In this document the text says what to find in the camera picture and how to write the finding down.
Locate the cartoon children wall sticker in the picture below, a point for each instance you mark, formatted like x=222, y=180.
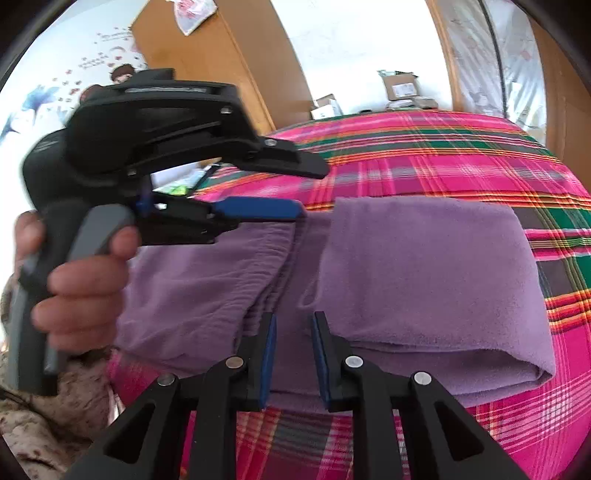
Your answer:
x=41, y=92

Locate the brown packet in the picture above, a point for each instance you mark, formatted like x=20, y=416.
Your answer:
x=422, y=102

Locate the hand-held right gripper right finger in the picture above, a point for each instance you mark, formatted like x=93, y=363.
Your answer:
x=321, y=364

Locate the small white box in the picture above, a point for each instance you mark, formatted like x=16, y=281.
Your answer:
x=327, y=108

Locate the green wipes packet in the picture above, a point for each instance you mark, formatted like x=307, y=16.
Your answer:
x=178, y=187

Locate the printed plastic door curtain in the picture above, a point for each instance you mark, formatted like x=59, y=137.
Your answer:
x=489, y=64

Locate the cardboard box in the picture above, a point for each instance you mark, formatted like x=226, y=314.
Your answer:
x=399, y=85

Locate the wooden wardrobe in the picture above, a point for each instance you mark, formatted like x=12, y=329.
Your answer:
x=221, y=50

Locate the wooden door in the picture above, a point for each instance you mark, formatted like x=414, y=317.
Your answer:
x=561, y=101

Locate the white red plastic bag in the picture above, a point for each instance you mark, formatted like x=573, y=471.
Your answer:
x=194, y=16

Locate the person's left hand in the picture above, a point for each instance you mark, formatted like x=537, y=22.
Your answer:
x=87, y=300

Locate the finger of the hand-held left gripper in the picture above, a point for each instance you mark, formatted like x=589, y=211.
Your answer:
x=258, y=210
x=295, y=161

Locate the purple fleece pants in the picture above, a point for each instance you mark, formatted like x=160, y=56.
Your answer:
x=415, y=277

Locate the pink green plaid bed sheet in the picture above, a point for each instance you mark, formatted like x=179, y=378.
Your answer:
x=438, y=157

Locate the person's left forearm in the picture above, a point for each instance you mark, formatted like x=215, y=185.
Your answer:
x=37, y=429

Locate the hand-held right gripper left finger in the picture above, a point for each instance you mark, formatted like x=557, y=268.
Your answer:
x=268, y=360

